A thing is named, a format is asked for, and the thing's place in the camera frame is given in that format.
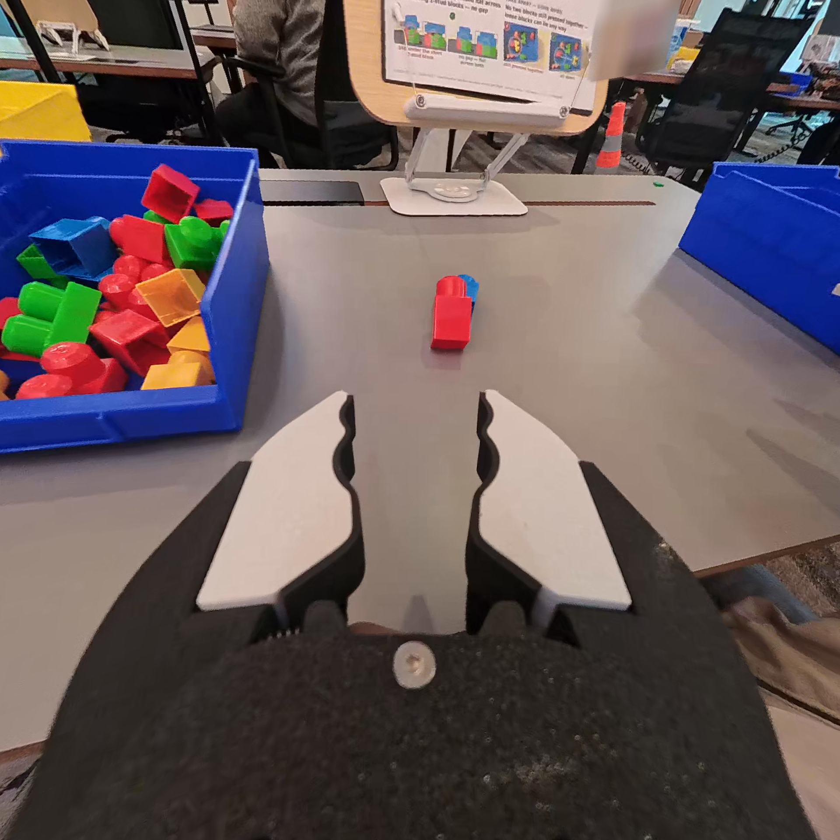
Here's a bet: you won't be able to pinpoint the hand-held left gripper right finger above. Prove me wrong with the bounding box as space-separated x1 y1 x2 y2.
466 390 632 613

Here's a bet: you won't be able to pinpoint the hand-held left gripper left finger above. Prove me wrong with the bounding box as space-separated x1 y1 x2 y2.
197 392 366 613

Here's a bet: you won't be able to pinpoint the blue plastic bin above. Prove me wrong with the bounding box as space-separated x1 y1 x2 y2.
0 141 271 454
679 163 840 355

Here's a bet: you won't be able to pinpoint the red toy block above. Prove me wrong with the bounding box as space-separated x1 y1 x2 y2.
431 276 476 351

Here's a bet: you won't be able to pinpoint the pile of colourful toy blocks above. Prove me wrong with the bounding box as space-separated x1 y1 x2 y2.
0 164 235 401

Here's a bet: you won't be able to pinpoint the person's beige trousers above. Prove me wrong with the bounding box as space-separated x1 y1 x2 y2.
729 578 840 802

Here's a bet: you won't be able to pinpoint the white document stand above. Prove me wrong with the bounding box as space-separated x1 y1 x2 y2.
381 90 568 217

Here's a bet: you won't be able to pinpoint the orange traffic cone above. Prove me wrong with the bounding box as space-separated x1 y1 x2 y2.
596 101 628 173

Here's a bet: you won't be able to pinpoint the wooden clipboard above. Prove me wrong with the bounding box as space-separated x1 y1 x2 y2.
344 0 613 135

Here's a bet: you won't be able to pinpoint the black office chair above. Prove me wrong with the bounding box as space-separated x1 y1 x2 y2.
641 11 815 174

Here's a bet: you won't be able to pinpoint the yellow plastic bin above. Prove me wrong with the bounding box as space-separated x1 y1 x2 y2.
0 82 93 143

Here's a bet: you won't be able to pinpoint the printed instruction sheet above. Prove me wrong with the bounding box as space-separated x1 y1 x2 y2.
384 0 598 106

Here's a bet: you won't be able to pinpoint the tan moulded chair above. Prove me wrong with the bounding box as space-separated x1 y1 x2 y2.
24 0 112 53

